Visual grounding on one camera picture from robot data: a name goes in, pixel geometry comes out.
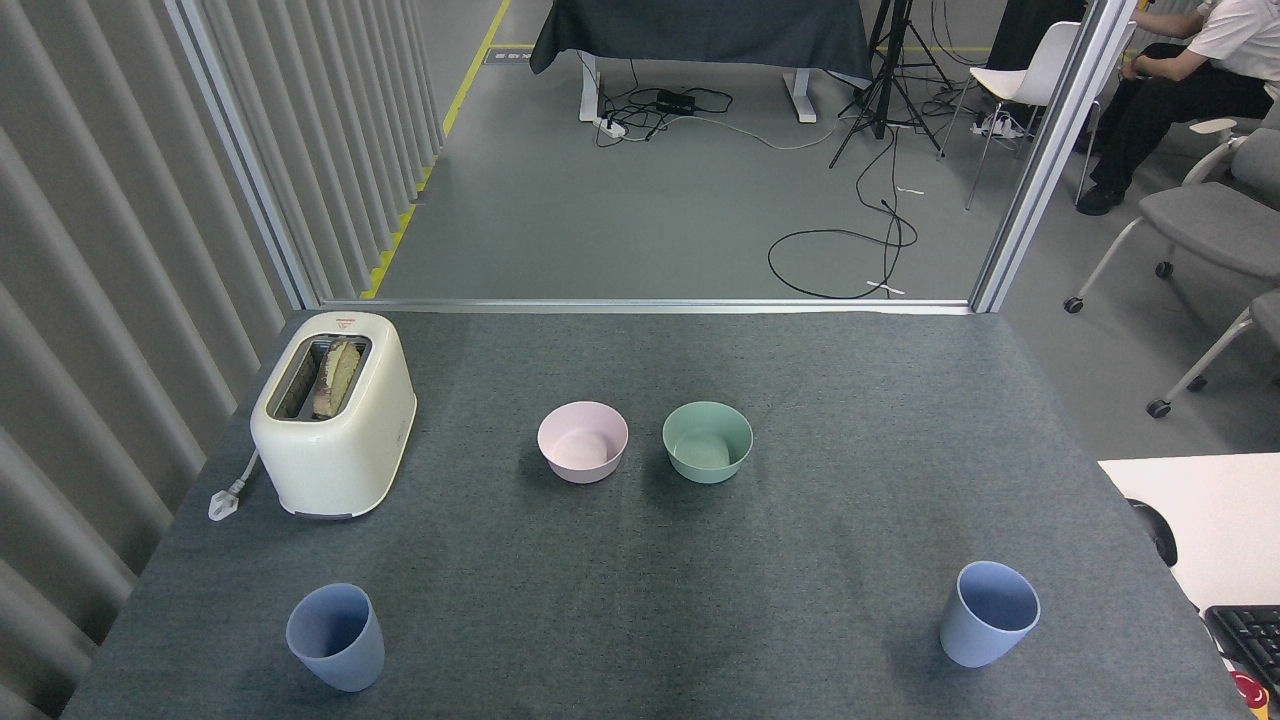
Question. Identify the cream white toaster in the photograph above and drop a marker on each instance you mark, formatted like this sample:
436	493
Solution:
340	450

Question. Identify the black power adapter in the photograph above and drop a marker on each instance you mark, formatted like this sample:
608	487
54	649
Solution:
676	101

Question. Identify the toasted bread slice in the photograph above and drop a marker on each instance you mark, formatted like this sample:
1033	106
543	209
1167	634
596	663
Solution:
335	378

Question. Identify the green bowl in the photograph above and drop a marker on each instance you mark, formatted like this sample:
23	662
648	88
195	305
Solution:
707	445

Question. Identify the dark cloth covered table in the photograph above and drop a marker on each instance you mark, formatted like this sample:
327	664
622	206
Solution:
700	30

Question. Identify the grey wheeled chair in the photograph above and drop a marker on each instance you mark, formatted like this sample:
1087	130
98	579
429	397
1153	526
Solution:
1210	220
1265	320

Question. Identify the red round object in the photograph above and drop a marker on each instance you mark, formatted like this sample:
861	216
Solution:
1250	690

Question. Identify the silver frame rail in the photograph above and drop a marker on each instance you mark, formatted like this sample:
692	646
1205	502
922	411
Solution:
650	306

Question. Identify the black computer mouse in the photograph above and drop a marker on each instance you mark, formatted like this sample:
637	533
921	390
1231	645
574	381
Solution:
1160	535

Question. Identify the white power strip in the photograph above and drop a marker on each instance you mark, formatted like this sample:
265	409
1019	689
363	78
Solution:
611	127
997	124

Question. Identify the white desk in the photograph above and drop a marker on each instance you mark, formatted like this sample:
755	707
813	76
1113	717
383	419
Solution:
1220	510

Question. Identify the black tripod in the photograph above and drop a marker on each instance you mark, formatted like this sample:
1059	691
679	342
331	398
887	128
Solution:
882	80

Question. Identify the person's hand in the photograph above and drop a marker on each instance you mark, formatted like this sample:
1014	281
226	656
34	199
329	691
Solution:
1134	67

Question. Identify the blue cup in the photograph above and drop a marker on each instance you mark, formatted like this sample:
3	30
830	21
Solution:
335	640
985	620

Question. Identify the person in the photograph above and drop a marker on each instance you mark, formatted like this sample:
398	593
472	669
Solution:
1170	100

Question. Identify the white chair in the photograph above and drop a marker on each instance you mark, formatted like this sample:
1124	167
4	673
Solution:
1020	80

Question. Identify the pink bowl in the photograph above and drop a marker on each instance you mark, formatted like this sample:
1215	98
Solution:
582	445

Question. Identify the black keyboard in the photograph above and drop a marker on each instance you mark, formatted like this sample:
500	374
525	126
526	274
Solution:
1250	635

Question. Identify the silver frame post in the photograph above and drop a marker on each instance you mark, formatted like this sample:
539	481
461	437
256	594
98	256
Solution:
245	160
1050	160

